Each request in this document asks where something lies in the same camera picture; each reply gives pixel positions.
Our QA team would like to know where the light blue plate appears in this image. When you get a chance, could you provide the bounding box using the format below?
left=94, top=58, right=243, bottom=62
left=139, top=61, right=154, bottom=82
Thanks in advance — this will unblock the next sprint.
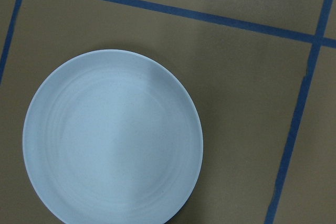
left=23, top=49, right=203, bottom=223

